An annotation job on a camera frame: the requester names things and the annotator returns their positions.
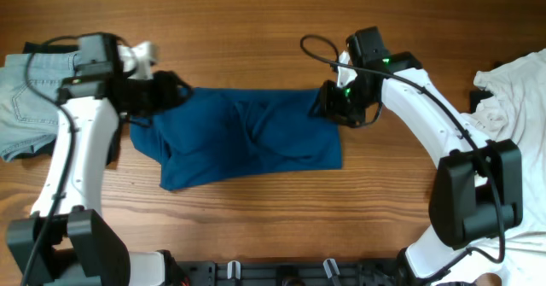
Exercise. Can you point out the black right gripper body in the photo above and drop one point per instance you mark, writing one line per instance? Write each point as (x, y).
(345, 100)

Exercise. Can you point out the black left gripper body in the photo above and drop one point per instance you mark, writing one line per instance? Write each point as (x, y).
(151, 96)

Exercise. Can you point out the blue t-shirt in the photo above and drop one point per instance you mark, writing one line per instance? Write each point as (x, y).
(228, 133)

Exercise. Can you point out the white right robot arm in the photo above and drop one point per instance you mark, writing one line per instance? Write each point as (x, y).
(477, 190)

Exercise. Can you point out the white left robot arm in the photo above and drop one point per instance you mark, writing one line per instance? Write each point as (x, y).
(65, 240)

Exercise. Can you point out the light blue folded jeans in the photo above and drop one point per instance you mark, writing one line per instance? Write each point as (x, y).
(27, 120)

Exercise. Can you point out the black folded garment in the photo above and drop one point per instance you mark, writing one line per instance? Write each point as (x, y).
(48, 147)

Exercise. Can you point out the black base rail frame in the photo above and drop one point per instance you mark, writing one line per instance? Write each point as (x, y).
(298, 274)

